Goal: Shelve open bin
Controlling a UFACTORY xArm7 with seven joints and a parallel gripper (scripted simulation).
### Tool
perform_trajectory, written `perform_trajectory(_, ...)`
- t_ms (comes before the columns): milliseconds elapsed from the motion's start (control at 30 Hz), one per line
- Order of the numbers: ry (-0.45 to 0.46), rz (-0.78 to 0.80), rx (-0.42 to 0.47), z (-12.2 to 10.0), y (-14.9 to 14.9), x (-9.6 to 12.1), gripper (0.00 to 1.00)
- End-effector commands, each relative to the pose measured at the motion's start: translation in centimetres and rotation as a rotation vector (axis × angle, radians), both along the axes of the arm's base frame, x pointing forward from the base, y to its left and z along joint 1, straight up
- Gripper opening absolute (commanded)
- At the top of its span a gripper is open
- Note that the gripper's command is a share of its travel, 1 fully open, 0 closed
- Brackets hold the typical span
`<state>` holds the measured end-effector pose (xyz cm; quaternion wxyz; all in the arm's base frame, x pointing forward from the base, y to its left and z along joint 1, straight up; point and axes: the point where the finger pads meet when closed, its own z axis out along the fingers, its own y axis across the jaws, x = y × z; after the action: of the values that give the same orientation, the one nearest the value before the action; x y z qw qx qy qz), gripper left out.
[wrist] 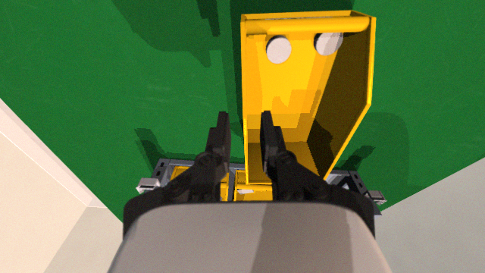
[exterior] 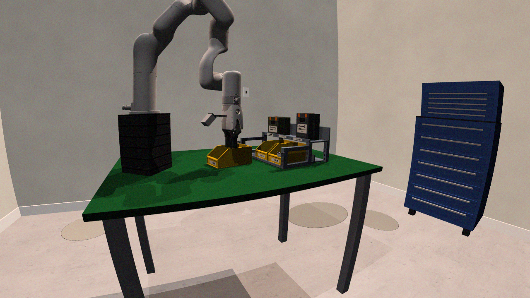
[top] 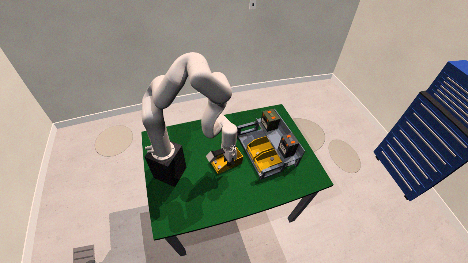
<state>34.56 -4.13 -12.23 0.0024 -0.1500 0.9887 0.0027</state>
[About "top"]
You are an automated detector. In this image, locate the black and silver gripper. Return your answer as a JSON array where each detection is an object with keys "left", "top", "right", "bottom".
[{"left": 221, "top": 146, "right": 237, "bottom": 166}]

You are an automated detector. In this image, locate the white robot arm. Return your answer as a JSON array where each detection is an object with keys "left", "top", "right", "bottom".
[{"left": 141, "top": 53, "right": 237, "bottom": 163}]

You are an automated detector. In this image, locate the dark grey tool case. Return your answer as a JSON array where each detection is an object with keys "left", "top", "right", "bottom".
[{"left": 278, "top": 133, "right": 299, "bottom": 158}]

